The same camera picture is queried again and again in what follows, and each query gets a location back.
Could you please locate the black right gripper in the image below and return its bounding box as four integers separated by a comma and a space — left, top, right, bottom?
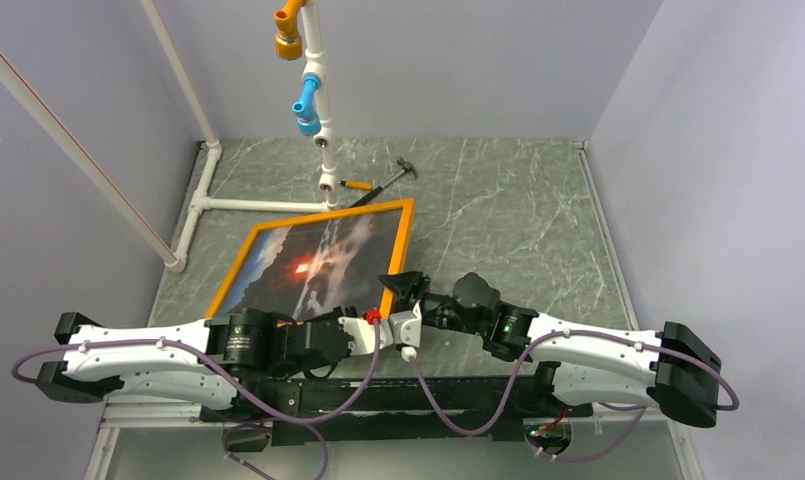
376, 272, 486, 336

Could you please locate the orange picture frame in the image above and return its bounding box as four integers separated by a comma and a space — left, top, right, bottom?
206, 198, 416, 320

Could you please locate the yellow handled screwdriver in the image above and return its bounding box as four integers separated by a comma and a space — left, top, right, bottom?
338, 180, 373, 192

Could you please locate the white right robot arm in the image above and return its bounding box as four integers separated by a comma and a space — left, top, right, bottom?
379, 271, 724, 428

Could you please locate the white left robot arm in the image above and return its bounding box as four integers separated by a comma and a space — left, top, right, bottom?
35, 308, 375, 420

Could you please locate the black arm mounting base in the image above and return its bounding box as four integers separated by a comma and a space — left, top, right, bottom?
198, 374, 595, 444

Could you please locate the black claw hammer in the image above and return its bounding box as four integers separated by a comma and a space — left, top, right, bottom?
350, 157, 418, 208

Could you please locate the blue pipe nozzle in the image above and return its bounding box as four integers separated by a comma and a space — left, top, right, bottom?
291, 74, 322, 136

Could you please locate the white pvc pipe stand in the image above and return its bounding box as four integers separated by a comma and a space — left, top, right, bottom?
140, 1, 342, 272

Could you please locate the orange pipe nozzle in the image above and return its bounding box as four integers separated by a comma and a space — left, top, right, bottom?
274, 0, 307, 61

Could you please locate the white diagonal pole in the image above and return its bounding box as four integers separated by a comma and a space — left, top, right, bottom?
0, 49, 186, 272

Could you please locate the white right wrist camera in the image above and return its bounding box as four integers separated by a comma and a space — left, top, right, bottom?
389, 302, 423, 362

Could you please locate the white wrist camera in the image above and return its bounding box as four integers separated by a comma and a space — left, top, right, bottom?
389, 302, 423, 362
338, 309, 394, 356

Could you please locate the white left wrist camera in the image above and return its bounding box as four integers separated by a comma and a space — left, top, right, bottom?
338, 309, 394, 356

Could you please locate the aluminium table edge rail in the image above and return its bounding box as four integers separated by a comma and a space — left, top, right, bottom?
572, 140, 640, 330

